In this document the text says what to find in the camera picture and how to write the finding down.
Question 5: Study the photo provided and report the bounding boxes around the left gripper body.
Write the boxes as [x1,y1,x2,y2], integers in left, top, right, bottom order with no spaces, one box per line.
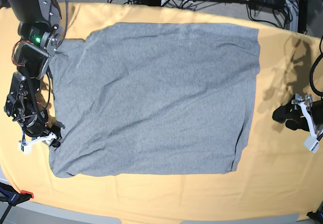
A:
[291,94,322,138]

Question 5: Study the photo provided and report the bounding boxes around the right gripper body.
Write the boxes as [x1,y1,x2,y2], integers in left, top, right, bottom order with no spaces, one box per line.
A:
[31,127,56,147]

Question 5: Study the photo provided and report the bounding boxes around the grey t-shirt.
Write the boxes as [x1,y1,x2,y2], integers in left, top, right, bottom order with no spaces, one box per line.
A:
[49,23,260,178]

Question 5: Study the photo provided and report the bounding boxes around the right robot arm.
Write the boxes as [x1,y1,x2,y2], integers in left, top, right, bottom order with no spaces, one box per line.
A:
[4,0,67,152]

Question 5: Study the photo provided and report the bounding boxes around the blue red table clamp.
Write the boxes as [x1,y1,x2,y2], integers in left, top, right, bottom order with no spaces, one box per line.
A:
[1,183,34,206]

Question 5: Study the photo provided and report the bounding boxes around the black clamp right corner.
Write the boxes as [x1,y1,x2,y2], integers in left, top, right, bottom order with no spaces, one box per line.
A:
[307,206,323,224]

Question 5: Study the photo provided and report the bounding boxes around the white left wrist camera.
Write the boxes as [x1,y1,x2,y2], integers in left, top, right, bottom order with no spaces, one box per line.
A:
[304,136,319,153]

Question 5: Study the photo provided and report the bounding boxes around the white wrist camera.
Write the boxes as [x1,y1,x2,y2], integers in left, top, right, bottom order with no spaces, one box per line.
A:
[304,136,319,153]
[18,140,32,155]

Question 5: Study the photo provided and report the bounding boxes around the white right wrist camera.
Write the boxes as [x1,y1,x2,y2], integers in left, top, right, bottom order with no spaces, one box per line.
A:
[18,140,32,155]

